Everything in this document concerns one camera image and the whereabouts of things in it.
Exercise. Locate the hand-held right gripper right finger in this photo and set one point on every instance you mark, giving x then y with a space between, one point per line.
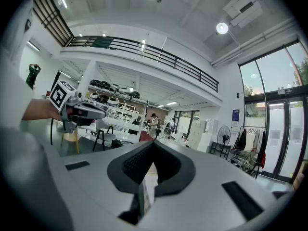
180 174

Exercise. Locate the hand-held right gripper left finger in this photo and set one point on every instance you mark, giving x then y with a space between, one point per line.
120 174

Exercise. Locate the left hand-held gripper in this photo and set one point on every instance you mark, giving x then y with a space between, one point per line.
59 96

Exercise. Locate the person's left forearm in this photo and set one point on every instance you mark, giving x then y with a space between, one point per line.
38 111

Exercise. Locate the grey chair with black legs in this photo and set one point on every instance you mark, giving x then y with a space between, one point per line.
106 135

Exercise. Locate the white shelving with helmets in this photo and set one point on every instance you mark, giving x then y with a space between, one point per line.
120 119

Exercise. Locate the checkered tablecloth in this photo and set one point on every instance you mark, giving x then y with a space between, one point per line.
151 174

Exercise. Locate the red cloth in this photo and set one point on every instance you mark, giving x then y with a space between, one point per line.
144 137

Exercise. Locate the white lockers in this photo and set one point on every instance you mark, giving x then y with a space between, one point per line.
199 133

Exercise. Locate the black-framed side windows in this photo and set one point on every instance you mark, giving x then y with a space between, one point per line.
186 119

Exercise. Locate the black standing fan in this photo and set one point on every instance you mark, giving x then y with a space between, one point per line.
223 136

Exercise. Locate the metal shopping cart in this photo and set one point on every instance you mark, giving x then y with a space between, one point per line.
241 156

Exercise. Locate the ceiling panel light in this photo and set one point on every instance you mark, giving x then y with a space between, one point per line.
172 103
160 106

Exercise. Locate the person's white shirt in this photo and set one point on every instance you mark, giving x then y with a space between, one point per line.
14 85

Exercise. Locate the clothes rack with garments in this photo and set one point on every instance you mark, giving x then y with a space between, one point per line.
262 148

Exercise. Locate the ceiling tube light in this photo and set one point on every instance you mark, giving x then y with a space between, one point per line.
33 46
62 0

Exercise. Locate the black mezzanine railing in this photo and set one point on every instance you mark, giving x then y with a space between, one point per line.
176 64
51 18

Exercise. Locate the white ceiling pipes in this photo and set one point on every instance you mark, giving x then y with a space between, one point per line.
240 50

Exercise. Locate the glass entrance doors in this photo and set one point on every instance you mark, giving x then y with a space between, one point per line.
274 71

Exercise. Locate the round ceiling lamp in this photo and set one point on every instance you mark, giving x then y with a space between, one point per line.
222 28

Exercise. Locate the ceiling air conditioner unit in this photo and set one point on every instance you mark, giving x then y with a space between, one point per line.
243 8

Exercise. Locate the blue wall poster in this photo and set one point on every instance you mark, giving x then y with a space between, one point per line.
235 115

